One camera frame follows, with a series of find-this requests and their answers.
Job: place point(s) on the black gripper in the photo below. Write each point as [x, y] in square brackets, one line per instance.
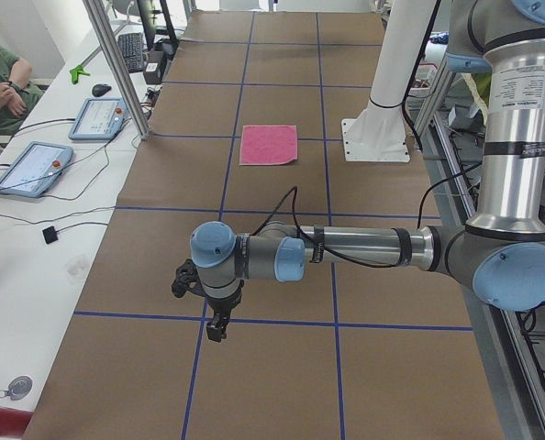
[222, 305]

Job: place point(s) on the far blue teach pendant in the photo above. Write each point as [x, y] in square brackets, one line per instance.
[99, 119]

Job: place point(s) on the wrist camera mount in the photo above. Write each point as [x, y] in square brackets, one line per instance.
[187, 280]

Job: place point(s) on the blue teach pendant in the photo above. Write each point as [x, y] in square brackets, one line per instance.
[99, 119]
[36, 169]

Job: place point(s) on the green plastic clamp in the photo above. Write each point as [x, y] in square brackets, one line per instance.
[77, 72]

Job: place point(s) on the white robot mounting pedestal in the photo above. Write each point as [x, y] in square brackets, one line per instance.
[378, 134]

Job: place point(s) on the small black square puck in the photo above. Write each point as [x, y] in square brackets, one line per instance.
[50, 234]

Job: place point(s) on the black keyboard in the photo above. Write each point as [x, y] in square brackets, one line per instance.
[130, 46]

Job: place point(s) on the black box on desk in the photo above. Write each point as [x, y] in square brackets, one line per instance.
[155, 67]

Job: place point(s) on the near blue teach pendant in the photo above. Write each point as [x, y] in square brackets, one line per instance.
[36, 169]

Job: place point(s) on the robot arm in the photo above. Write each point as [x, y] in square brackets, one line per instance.
[499, 253]

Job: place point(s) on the seated person green shirt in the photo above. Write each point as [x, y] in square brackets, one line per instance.
[18, 94]

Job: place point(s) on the aluminium frame post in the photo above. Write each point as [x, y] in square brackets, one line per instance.
[108, 44]

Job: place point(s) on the black computer mouse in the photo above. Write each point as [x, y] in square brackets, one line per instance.
[100, 89]

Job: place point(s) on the pink and grey towel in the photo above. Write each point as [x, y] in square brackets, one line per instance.
[268, 145]

